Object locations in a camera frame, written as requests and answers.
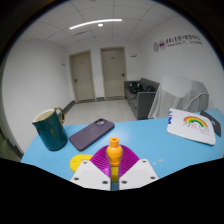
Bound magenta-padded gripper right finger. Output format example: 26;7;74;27
118;145;159;191

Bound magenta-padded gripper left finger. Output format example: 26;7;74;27
70;145;113;192

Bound orange charger plug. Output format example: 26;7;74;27
106;137;123;168

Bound yellow power strip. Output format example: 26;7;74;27
69;153;120;183

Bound purple-cased smartphone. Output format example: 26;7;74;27
68;118;116;152

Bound white rainbow-print mouse pad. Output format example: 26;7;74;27
166;107;217;146

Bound grey sofa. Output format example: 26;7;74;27
123;77;161;120

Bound black bag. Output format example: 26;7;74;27
129;81;144;95

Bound white-cloth-covered furniture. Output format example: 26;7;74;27
147;74;210;120

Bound black flat notebook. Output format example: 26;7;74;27
199;109;222;138

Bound beige door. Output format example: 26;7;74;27
68;50;96;103
100;46;128;100

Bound long ceiling light strip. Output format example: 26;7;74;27
68;18;123;31

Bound teal mug with gold handle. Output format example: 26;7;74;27
31;106;69;152

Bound wall sign lettering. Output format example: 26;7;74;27
152;33;204;53

